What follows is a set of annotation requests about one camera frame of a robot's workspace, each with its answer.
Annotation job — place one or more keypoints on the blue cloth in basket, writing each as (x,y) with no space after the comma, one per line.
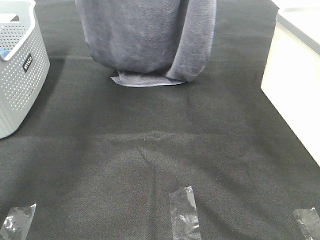
(3,53)

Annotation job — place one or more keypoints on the grey-blue towel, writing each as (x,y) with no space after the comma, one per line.
(150,42)

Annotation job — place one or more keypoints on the white storage box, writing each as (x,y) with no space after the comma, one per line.
(291,78)

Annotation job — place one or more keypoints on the clear tape strip right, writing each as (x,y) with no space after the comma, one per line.
(309,223)

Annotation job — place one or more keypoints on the black table cloth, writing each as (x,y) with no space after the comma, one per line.
(100,160)

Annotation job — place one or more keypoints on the clear tape strip centre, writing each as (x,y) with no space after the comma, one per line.
(184,215)

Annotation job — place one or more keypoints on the clear tape strip left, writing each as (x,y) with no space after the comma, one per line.
(17,223)

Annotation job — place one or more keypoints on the grey perforated laundry basket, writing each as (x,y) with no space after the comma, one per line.
(24,72)

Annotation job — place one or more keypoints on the clear tape strip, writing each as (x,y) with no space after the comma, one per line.
(17,223)
(184,215)
(309,223)

